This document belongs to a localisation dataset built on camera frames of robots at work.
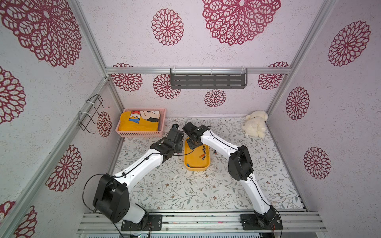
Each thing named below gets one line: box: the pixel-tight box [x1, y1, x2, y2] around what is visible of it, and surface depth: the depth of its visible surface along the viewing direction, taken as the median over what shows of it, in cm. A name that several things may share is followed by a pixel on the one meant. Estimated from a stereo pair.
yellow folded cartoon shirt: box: [118, 110, 161, 132], surface depth 111 cm
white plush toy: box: [241, 110, 269, 139], surface depth 109 cm
